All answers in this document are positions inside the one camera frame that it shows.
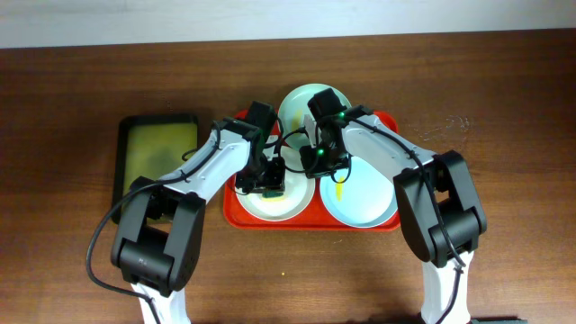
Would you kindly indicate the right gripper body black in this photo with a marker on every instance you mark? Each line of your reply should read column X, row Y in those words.
column 324, row 161

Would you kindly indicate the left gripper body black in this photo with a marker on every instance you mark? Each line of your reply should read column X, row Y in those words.
column 261, row 183

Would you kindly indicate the green yellow sponge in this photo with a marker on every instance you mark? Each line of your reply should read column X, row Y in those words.
column 272, row 194

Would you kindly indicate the white plate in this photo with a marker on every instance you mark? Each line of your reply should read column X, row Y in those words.
column 297, row 194

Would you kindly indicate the mint green plate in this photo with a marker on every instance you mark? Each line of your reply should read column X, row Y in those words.
column 294, row 106

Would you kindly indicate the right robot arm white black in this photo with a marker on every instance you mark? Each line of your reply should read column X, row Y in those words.
column 441, row 215

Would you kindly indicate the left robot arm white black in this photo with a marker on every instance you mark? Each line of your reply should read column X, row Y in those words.
column 159, row 236

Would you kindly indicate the red plastic tray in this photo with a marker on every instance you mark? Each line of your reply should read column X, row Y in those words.
column 314, row 217

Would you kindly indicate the black tray with soapy water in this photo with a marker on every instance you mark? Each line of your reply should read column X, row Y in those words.
column 151, row 146

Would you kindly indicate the light blue plate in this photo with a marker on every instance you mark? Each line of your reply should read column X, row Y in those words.
column 362, row 198

